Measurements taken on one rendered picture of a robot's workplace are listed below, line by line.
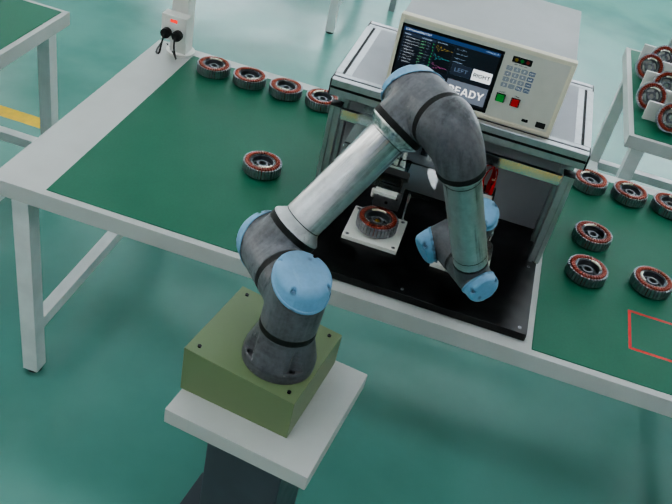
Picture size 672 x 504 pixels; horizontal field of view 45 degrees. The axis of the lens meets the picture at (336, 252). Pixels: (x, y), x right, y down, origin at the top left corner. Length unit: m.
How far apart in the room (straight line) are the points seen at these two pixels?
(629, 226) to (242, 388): 1.45
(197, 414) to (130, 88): 1.33
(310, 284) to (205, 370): 0.30
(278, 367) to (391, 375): 1.34
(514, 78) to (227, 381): 1.01
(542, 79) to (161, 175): 1.04
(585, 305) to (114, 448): 1.41
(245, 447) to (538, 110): 1.08
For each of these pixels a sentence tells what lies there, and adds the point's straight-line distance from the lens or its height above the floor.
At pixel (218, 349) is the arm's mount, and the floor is 0.86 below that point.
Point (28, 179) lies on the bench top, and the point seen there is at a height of 0.75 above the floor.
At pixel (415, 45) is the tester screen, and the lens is 2.09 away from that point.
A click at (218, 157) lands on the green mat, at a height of 0.75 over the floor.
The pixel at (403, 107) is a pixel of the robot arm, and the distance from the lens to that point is 1.56.
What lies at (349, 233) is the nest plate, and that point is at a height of 0.78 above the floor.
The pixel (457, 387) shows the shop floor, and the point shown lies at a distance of 2.96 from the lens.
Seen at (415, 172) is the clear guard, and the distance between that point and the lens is 1.96.
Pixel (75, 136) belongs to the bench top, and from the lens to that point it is 2.47.
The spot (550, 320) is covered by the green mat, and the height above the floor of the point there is 0.75.
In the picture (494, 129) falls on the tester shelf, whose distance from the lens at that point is 2.12.
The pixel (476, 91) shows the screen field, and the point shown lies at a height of 1.18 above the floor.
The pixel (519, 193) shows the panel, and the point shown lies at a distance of 2.37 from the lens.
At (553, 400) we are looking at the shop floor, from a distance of 3.08.
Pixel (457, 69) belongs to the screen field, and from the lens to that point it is 2.10.
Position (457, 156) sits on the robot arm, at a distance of 1.50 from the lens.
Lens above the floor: 2.05
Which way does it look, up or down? 37 degrees down
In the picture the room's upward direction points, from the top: 13 degrees clockwise
